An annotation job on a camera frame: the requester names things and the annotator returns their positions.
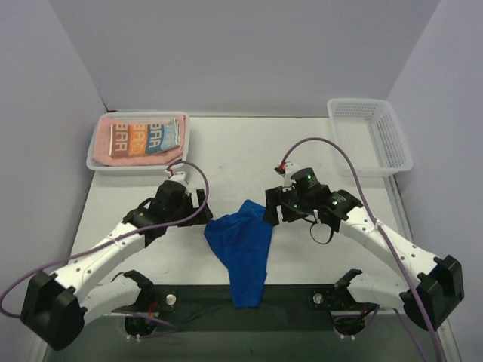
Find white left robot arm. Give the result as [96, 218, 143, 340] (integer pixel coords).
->
[20, 176, 213, 351]

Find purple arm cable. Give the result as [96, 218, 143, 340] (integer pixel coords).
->
[0, 161, 211, 339]
[281, 137, 442, 362]

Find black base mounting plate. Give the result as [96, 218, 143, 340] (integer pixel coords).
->
[121, 284, 376, 336]

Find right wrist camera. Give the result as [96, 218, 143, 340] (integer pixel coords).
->
[275, 161, 300, 186]

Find orange patterned towel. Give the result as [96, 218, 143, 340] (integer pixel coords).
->
[109, 118, 181, 158]

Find pink towel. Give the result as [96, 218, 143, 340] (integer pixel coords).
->
[88, 112, 189, 170]

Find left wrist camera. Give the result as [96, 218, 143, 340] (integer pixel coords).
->
[167, 170, 191, 185]

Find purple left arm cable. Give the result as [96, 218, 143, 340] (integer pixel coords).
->
[0, 161, 211, 339]

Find white plastic basket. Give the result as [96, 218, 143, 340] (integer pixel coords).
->
[327, 98, 414, 178]
[86, 110, 190, 175]

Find white right plastic basket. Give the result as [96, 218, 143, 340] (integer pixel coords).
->
[327, 98, 414, 178]

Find white left plastic basket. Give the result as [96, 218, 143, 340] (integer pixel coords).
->
[86, 110, 190, 175]

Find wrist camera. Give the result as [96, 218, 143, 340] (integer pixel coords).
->
[275, 161, 300, 186]
[167, 170, 191, 185]

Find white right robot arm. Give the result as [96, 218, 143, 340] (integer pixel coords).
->
[263, 162, 464, 330]

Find blue towel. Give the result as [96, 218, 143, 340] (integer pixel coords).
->
[204, 200, 273, 308]

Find aluminium frame rail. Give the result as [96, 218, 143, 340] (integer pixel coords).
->
[37, 176, 461, 362]

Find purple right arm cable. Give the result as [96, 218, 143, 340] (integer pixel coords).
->
[281, 137, 442, 362]

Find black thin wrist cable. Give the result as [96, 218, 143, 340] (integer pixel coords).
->
[309, 220, 335, 245]

